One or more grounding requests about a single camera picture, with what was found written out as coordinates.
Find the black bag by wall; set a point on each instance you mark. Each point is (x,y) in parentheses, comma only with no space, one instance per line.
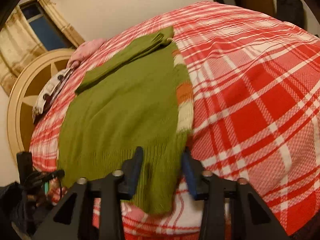
(291,11)

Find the beige curtain left panel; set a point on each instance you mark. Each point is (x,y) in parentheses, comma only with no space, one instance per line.
(19,46)

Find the pink pillow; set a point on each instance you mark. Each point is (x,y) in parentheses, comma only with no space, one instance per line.
(84,51)

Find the red white plaid bedspread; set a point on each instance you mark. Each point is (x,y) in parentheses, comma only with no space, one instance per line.
(256,90)

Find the beige curtain right panel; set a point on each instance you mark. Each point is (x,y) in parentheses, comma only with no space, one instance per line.
(65,27)

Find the grey patterned pillow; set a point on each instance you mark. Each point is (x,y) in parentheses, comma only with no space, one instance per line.
(49,93)

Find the dark window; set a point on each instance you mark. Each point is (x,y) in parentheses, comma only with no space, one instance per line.
(45,29)

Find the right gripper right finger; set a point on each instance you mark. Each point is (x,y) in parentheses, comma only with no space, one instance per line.
(232,209)

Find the cream brown headboard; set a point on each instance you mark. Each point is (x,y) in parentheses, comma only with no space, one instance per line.
(24,94)

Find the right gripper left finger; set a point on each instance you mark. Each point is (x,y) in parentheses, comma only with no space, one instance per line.
(92,209)

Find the green knit sweater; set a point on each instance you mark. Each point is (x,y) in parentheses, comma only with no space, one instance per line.
(141,97)

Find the beige curtain panel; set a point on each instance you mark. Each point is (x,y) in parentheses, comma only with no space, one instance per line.
(19,46)
(65,27)

